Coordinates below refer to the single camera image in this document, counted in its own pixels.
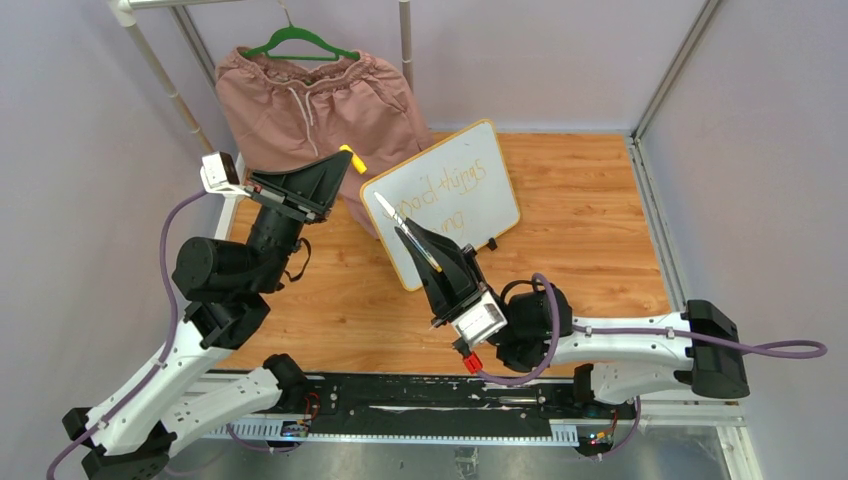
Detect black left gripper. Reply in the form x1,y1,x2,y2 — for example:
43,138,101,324
248,148,356,292

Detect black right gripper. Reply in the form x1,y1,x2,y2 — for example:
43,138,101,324
397,220,508,330

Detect yellow marker cap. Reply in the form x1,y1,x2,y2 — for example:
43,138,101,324
339,144,368,174

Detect white whiteboard marker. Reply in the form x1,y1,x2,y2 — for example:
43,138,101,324
373,192,442,273

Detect yellow-framed whiteboard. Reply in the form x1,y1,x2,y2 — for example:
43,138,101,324
360,119,521,291

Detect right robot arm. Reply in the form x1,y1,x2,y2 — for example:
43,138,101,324
394,220,750,418

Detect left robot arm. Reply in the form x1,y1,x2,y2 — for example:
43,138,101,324
63,146,366,479

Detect pink shorts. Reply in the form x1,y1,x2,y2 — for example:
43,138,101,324
215,47,434,236

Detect green clothes hanger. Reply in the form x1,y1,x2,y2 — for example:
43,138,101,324
241,3,361,62

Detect white clothes rack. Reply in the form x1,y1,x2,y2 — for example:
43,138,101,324
107,1,413,239

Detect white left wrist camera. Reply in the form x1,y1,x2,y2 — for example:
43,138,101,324
200,151,248,198

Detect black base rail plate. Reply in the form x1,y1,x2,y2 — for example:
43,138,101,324
228,370,641,446

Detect aluminium frame post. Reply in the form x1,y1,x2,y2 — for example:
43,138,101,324
627,0,723,308

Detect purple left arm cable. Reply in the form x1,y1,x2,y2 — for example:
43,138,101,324
46,188,213,480

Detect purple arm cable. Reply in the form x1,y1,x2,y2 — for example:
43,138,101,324
466,272,829,458
46,188,213,480

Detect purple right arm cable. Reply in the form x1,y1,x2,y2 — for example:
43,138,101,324
466,272,829,458

